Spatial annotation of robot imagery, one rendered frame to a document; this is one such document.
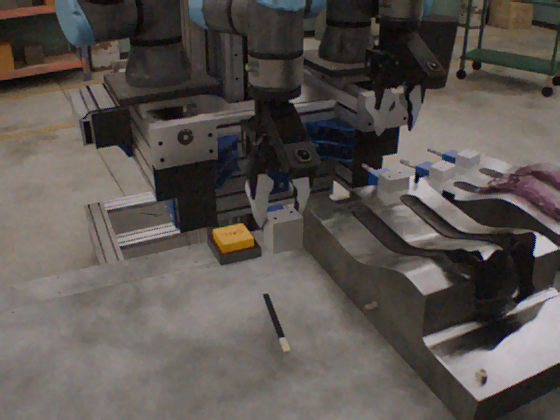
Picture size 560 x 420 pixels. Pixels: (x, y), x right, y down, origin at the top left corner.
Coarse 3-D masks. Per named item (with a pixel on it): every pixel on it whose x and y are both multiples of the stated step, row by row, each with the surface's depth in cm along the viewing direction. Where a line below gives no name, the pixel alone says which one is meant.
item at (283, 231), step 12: (276, 216) 80; (288, 216) 80; (300, 216) 80; (264, 228) 82; (276, 228) 79; (288, 228) 80; (300, 228) 81; (264, 240) 83; (276, 240) 80; (288, 240) 81; (300, 240) 82; (276, 252) 81
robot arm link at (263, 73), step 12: (252, 60) 70; (264, 60) 69; (276, 60) 68; (288, 60) 69; (300, 60) 70; (252, 72) 71; (264, 72) 69; (276, 72) 69; (288, 72) 69; (300, 72) 71; (252, 84) 72; (264, 84) 70; (276, 84) 70; (288, 84) 70
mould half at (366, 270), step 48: (384, 192) 102; (432, 192) 102; (336, 240) 89; (432, 240) 88; (384, 288) 77; (432, 288) 69; (384, 336) 80; (432, 336) 71; (480, 336) 71; (528, 336) 71; (432, 384) 70; (480, 384) 64; (528, 384) 65
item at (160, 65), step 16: (144, 48) 111; (160, 48) 111; (176, 48) 113; (128, 64) 114; (144, 64) 112; (160, 64) 112; (176, 64) 113; (128, 80) 115; (144, 80) 112; (160, 80) 112; (176, 80) 114
